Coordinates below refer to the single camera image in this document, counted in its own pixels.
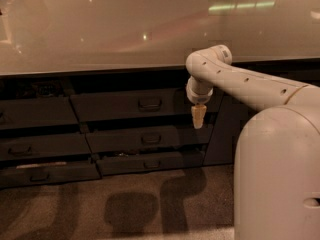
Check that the white robot base body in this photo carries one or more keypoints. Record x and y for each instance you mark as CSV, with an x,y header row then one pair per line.
x,y
277,176

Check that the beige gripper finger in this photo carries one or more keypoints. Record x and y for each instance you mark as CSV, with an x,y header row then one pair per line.
x,y
198,113

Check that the dark grey drawer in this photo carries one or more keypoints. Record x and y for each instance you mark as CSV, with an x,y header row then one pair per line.
x,y
147,137
131,104
38,112
150,162
43,146
57,173

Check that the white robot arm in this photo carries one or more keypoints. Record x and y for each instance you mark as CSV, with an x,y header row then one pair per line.
x,y
211,67

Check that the grey counter cabinet frame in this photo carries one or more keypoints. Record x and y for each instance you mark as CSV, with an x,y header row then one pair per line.
x,y
68,84

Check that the dark grey cabinet door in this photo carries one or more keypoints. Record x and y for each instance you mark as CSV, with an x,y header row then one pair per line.
x,y
231,118

